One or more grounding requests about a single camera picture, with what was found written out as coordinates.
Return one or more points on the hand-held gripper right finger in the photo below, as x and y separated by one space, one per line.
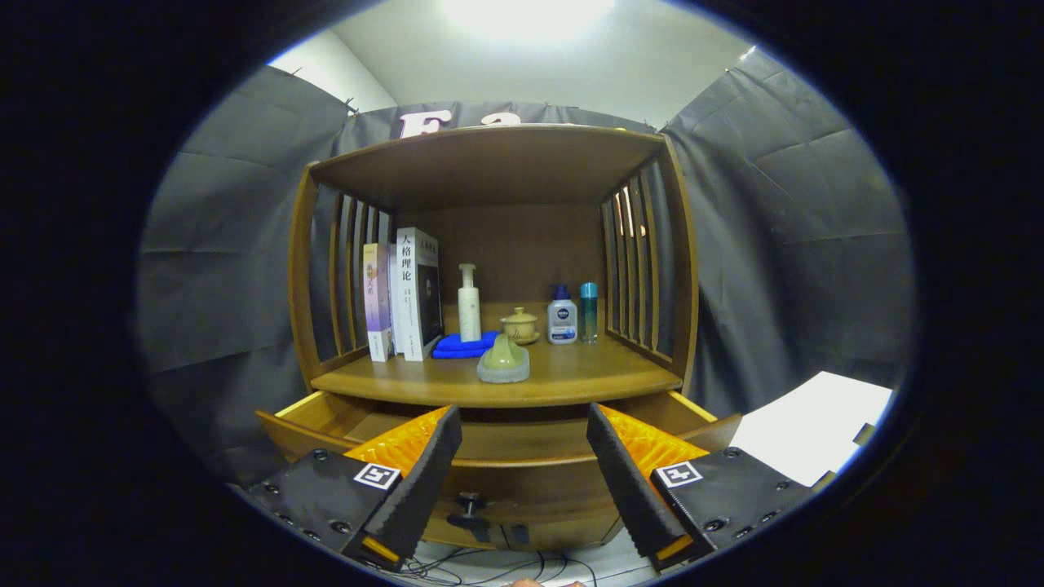
628 489

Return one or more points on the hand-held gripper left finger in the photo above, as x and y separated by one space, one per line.
424 489

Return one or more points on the wooden drawer with black knob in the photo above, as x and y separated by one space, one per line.
522 481

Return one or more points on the green brush with grey base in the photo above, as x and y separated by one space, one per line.
503 363

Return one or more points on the wooden cabinet door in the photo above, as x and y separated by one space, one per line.
444 536
571 531

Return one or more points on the wooden countertop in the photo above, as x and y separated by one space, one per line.
571 379

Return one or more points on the wooden cabinet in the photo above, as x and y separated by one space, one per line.
489 163

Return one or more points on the blue folded cloth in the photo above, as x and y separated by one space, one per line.
457 346

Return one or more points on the white lotion bottle blue cap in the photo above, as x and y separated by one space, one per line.
563 322

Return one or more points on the teal bottle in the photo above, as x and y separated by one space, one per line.
589 314

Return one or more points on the white pump bottle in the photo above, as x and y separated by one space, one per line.
470 314

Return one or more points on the thick white book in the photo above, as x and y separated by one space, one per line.
409 302

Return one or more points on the beige lidded teacup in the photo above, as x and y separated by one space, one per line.
519 326

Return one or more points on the thin white book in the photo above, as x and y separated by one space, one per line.
395 302

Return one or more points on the pink purple book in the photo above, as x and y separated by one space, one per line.
377 302

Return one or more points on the white board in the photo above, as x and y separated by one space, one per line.
816 428

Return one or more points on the ceiling light panel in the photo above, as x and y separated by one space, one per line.
526 16

